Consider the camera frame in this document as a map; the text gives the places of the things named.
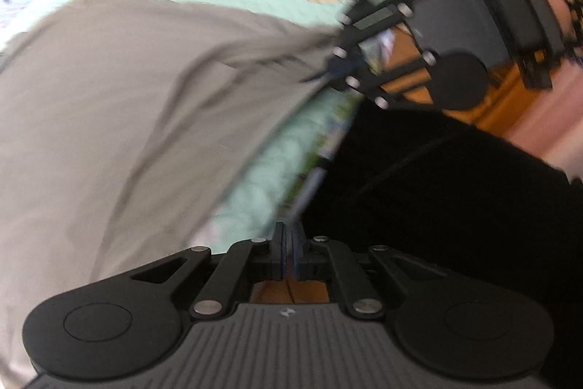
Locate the grey t-shirt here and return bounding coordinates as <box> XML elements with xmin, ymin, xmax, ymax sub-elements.
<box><xmin>1</xmin><ymin>0</ymin><xmax>338</xmax><ymax>388</ymax></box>

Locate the wooden cabinet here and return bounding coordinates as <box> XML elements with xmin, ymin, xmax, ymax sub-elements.
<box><xmin>312</xmin><ymin>0</ymin><xmax>582</xmax><ymax>112</ymax></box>

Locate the person's black clothing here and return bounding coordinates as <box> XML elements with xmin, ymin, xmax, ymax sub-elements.
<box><xmin>300</xmin><ymin>101</ymin><xmax>582</xmax><ymax>388</ymax></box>

